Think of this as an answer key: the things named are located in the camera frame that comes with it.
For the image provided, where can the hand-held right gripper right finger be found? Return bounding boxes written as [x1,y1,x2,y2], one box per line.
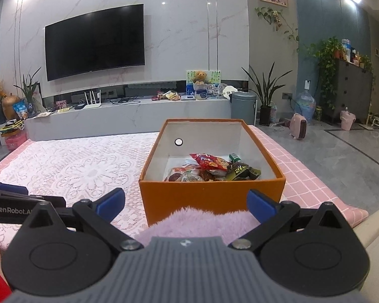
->
[228,188,354,251]

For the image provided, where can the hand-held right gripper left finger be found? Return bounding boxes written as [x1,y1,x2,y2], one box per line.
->
[19,187,143,252]

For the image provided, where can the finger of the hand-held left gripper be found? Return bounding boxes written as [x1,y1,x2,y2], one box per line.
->
[0,181,30,196]

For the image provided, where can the dark green packet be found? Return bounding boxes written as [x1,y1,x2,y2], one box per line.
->
[225,162,261,181]

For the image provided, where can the orange cardboard box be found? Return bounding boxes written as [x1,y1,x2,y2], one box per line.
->
[139,118,286,227]

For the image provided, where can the red braised meat packet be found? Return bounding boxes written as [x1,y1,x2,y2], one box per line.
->
[197,170,220,182]

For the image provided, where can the large red snack packet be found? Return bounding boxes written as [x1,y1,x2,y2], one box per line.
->
[189,153,232,173]

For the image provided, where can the pile of snacks on console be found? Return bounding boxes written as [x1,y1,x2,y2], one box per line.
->
[156,90,181,102]

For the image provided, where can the pink basket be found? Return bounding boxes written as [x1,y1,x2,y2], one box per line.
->
[3,130,28,151]

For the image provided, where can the white lace tablecloth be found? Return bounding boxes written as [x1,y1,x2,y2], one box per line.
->
[0,132,160,250]

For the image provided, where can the pink checked table cover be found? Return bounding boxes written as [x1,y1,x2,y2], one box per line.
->
[0,125,370,232]

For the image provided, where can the purple fluffy cloth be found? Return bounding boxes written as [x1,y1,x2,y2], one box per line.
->
[133,206,260,247]

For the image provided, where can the blue snack bag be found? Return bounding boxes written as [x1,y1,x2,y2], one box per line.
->
[12,102,29,121]

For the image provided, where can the golden vase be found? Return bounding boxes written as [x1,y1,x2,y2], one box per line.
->
[1,95,21,121]

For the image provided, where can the pink heater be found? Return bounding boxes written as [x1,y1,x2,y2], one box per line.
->
[289,113,308,140]

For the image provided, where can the grey marble television console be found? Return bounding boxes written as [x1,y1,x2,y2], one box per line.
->
[23,95,233,141]

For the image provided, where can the grey trash bin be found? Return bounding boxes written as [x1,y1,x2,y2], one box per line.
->
[231,90,257,126]

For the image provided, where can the slim-leaf potted plant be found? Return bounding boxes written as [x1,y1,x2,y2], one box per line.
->
[13,67,42,116]

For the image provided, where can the white router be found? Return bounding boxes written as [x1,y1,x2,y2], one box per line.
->
[83,90,102,110]

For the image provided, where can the blue water jug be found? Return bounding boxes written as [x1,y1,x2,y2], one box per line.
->
[295,90,317,121]

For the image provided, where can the long-leaf potted plant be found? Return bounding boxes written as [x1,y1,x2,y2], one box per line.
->
[241,62,293,127]

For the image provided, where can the beige cushion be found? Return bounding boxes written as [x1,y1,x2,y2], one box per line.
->
[354,207,379,261]

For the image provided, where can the pink bucket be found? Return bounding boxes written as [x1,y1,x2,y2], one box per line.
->
[340,107,356,131]

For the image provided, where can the blue box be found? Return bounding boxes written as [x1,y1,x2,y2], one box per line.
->
[186,84,209,100]

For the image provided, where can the teddy bear picture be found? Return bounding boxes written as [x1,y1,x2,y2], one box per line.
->
[186,70,222,86]

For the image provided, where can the grey drawer cabinet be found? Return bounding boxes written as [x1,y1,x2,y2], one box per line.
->
[331,59,374,124]

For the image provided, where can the ivy plant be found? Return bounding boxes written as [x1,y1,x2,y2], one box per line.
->
[307,36,345,112]

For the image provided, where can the black television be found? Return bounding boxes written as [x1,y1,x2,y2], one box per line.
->
[44,3,145,82]

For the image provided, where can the hanging vine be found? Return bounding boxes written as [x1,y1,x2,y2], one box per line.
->
[255,6,301,52]

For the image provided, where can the black cables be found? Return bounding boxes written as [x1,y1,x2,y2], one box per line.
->
[111,97,141,105]

